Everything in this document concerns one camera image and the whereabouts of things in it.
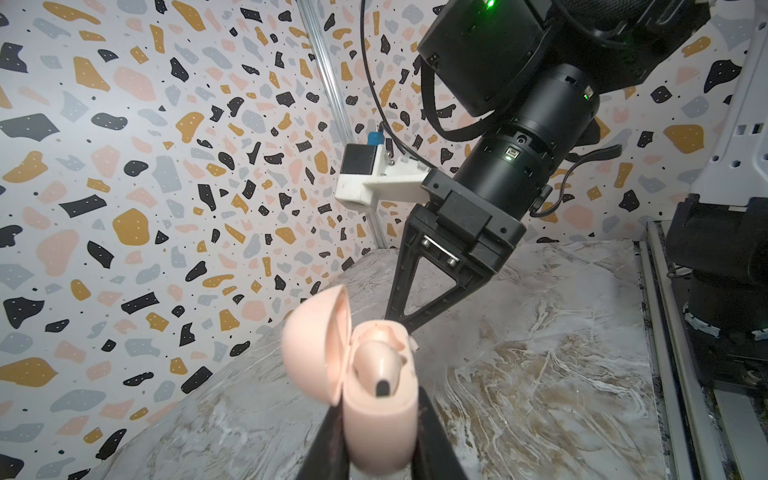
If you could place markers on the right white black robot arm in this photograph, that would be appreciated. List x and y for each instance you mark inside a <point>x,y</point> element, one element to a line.
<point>531,73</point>

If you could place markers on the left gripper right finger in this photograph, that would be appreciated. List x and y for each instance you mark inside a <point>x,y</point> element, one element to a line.
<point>434,457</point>

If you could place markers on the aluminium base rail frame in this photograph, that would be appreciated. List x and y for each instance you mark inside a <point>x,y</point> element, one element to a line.
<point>708,432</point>

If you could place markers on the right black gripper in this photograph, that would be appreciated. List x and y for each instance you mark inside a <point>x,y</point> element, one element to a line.
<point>451,247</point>

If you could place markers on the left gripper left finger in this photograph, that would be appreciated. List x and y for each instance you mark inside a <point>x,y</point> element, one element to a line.
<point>328,457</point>

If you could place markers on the pink earbud charging case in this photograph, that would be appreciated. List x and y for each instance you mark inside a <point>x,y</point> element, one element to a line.
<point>319,342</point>

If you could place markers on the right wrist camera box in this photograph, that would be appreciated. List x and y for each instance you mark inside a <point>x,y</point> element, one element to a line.
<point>369,175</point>

